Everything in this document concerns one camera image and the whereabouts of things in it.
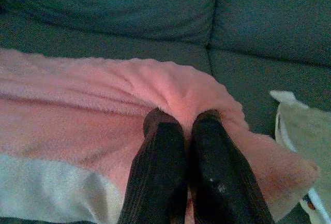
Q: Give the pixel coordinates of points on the pink dotted pillow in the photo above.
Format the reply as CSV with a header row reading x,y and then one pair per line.
x,y
90,105

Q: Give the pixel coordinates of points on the white printed fabric bag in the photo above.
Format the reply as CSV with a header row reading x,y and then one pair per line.
x,y
307,131

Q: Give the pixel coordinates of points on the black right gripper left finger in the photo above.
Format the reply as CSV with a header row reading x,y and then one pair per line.
x,y
157,169

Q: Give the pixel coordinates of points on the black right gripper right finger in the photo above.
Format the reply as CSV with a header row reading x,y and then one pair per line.
x,y
222,172

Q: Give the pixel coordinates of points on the dark green leather sofa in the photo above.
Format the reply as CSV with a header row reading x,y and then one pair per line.
x,y
129,14

